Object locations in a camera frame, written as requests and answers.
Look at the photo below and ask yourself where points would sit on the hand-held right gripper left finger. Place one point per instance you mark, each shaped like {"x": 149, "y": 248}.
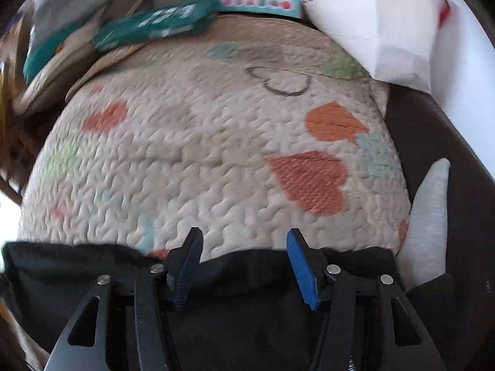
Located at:
{"x": 186, "y": 268}

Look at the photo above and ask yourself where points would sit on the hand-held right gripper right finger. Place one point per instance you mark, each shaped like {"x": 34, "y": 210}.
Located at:
{"x": 305, "y": 274}

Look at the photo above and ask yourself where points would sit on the black pants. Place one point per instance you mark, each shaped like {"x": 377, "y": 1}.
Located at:
{"x": 247, "y": 317}

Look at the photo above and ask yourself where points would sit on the cream heart-print quilted blanket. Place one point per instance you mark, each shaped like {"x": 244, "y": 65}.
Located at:
{"x": 216, "y": 154}

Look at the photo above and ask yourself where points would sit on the grey cloth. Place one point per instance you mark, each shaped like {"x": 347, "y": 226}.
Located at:
{"x": 427, "y": 220}

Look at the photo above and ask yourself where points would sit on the dark brown sofa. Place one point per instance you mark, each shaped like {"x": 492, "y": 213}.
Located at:
{"x": 444, "y": 162}

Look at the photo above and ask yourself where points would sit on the teal patterned band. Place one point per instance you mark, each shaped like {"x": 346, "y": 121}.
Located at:
{"x": 154, "y": 21}

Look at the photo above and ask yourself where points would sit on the pile of printed packets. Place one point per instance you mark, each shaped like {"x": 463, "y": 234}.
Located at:
{"x": 58, "y": 27}

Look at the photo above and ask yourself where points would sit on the light blue printed box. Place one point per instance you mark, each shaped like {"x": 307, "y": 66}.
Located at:
{"x": 257, "y": 4}

